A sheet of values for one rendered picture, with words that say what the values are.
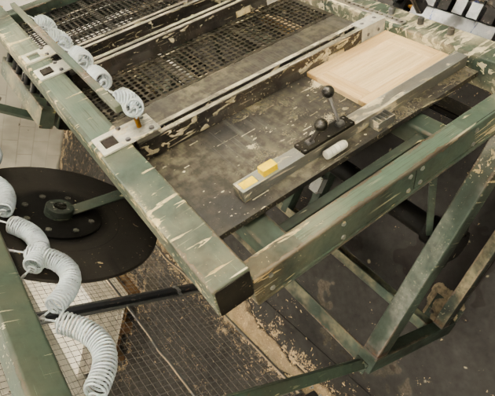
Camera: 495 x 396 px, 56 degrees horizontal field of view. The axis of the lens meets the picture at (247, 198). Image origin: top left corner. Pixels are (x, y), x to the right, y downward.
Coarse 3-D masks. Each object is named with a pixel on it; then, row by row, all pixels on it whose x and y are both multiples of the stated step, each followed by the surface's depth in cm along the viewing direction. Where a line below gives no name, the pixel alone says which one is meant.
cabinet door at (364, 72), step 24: (360, 48) 173; (384, 48) 171; (408, 48) 169; (432, 48) 166; (312, 72) 166; (336, 72) 164; (360, 72) 162; (384, 72) 160; (408, 72) 158; (360, 96) 152
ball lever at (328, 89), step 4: (324, 88) 133; (328, 88) 133; (332, 88) 133; (324, 92) 133; (328, 92) 133; (332, 92) 133; (324, 96) 134; (328, 96) 134; (332, 96) 135; (332, 100) 135; (332, 104) 136; (332, 108) 136; (336, 112) 136; (336, 116) 137; (336, 120) 138; (340, 120) 137; (336, 124) 137; (340, 124) 137; (344, 124) 138
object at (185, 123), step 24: (360, 24) 175; (384, 24) 179; (312, 48) 168; (336, 48) 170; (264, 72) 160; (288, 72) 162; (120, 96) 131; (216, 96) 153; (240, 96) 154; (264, 96) 161; (144, 120) 143; (168, 120) 147; (192, 120) 148; (216, 120) 154; (96, 144) 137; (120, 144) 136; (144, 144) 142; (168, 144) 147
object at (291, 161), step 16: (448, 64) 154; (464, 64) 158; (416, 80) 150; (432, 80) 151; (384, 96) 147; (400, 96) 145; (416, 96) 151; (352, 112) 143; (368, 112) 142; (352, 128) 139; (288, 160) 131; (304, 160) 133; (256, 176) 128; (272, 176) 128; (240, 192) 126; (256, 192) 128
